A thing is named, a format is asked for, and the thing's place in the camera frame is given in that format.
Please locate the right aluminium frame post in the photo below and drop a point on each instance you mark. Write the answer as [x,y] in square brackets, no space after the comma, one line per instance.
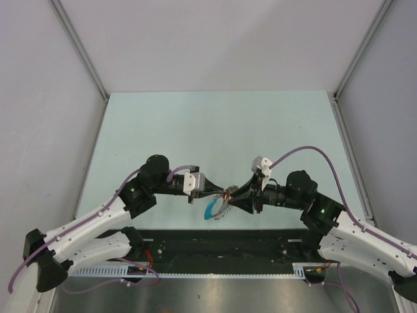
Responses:
[364,45]

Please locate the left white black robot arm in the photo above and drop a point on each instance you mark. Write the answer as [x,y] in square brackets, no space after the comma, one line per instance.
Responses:
[58,253]

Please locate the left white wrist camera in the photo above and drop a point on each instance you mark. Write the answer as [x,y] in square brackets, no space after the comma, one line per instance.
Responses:
[193,182]

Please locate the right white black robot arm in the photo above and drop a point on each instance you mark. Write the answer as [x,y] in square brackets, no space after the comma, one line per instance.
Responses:
[334,233]

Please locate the white slotted cable duct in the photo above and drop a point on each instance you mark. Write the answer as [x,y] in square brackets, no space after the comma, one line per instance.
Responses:
[133,271]

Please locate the aluminium frame post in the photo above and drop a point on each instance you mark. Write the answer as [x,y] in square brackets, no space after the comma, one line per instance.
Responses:
[79,48]
[364,45]

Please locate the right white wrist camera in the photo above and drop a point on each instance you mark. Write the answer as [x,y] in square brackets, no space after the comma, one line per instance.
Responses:
[262,165]

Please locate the left aluminium frame post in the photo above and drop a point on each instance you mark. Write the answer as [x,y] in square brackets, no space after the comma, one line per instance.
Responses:
[79,48]

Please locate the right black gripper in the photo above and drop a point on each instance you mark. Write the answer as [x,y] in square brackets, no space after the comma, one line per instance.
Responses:
[256,201]

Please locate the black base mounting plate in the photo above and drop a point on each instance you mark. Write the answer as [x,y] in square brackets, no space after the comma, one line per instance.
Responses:
[224,251]

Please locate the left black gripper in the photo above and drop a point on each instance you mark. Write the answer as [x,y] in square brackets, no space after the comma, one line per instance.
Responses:
[209,188]

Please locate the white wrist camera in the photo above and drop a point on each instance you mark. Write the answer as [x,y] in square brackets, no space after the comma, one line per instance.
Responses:
[193,182]
[262,165]

